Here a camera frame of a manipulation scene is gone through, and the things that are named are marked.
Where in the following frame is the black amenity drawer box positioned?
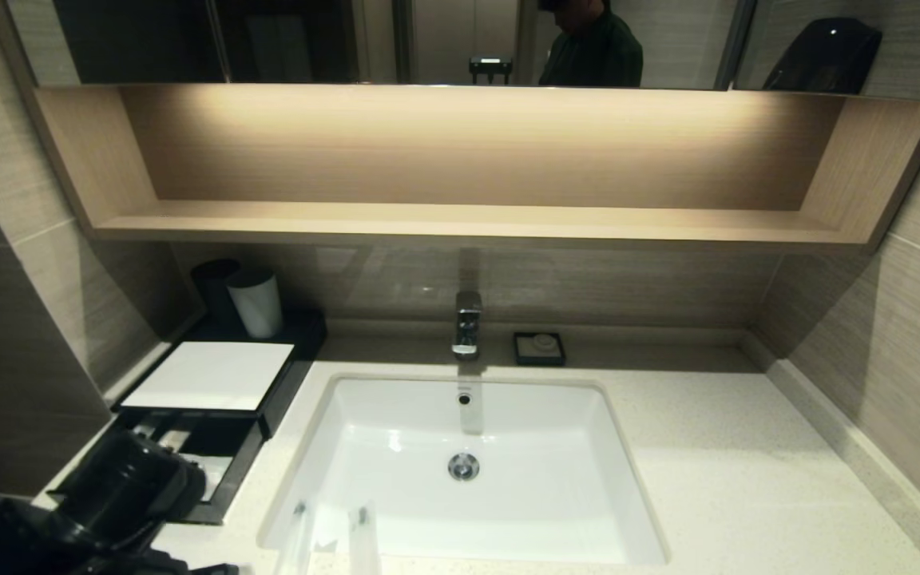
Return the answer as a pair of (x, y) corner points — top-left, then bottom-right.
(113, 307), (328, 440)

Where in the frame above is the light wooden wall shelf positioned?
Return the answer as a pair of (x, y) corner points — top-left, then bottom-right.
(33, 82), (920, 255)

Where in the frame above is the white cup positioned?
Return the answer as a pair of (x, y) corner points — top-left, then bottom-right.
(226, 267), (284, 339)

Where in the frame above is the black wall hair dryer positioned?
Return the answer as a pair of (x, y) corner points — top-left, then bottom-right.
(762, 18), (883, 93)

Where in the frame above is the black soap dish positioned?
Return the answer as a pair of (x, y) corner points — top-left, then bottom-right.
(513, 331), (566, 367)

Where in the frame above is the black pull-out drawer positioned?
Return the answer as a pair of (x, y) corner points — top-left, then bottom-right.
(109, 409), (267, 525)

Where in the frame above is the wall mirror cabinet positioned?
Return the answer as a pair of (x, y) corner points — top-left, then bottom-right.
(5, 0), (920, 101)

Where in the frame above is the black cup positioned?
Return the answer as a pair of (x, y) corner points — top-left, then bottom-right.
(191, 257), (242, 327)

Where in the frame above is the chrome faucet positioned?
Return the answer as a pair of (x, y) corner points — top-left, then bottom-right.
(451, 291), (483, 360)

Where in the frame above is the white sink basin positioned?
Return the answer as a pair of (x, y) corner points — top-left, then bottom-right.
(257, 374), (670, 566)

